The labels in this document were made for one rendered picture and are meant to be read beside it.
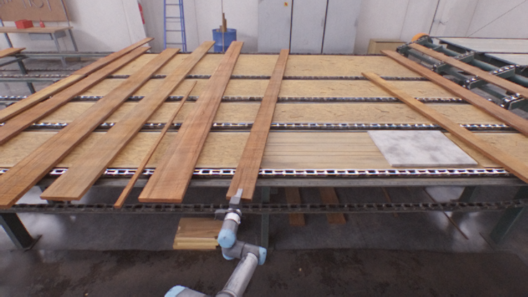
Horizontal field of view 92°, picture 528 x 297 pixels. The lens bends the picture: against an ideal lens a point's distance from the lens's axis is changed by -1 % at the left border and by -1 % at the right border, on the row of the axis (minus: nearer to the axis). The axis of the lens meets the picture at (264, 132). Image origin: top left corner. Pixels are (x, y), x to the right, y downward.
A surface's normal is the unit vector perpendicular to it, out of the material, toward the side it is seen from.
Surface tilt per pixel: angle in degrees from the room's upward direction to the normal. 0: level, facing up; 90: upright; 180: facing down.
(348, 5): 90
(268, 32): 90
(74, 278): 0
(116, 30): 91
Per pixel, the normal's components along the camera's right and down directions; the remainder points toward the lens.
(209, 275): 0.01, -0.87
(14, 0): 0.02, 0.50
